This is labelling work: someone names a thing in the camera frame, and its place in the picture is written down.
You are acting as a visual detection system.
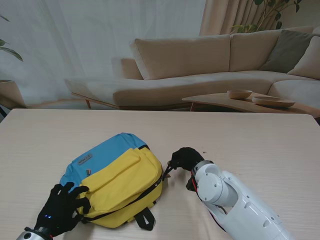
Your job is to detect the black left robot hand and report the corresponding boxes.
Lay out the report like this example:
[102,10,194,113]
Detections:
[33,182,92,238]

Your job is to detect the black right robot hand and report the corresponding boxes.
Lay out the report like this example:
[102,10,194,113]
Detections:
[167,147,206,173]

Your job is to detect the blue and yellow school bag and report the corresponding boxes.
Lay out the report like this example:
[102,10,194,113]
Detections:
[59,132,174,232]

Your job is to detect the wooden coffee table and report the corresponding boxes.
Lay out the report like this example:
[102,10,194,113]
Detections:
[181,91,320,118]

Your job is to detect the beige corner sofa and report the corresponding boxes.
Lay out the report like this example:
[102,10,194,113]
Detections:
[64,26,320,111]

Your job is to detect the small deep wooden bowl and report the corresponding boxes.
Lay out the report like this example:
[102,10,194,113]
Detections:
[226,89,253,100]

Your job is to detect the wide shallow wooden bowl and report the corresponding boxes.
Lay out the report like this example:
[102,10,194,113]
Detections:
[251,95,296,108]

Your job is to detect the beige plant pot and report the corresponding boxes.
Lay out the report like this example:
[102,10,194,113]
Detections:
[0,79,26,109]

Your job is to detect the grey sofa cushion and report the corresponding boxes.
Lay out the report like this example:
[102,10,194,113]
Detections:
[259,29,317,74]

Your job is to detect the beige curtain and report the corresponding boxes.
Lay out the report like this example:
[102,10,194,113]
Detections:
[199,0,320,37]

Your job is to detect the cream sofa cushion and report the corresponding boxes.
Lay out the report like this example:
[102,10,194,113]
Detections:
[287,35,320,81]

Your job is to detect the white sheer curtain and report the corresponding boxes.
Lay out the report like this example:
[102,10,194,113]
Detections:
[0,0,208,106]

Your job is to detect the green plant with long leaves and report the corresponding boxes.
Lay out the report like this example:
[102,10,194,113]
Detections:
[0,14,24,62]

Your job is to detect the tall green leafy plant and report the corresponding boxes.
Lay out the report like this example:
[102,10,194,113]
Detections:
[231,0,303,35]

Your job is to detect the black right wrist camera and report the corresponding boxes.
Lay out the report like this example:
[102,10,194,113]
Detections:
[185,176,200,192]

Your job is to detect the right arm red black cable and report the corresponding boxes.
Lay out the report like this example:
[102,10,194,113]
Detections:
[190,169,230,232]

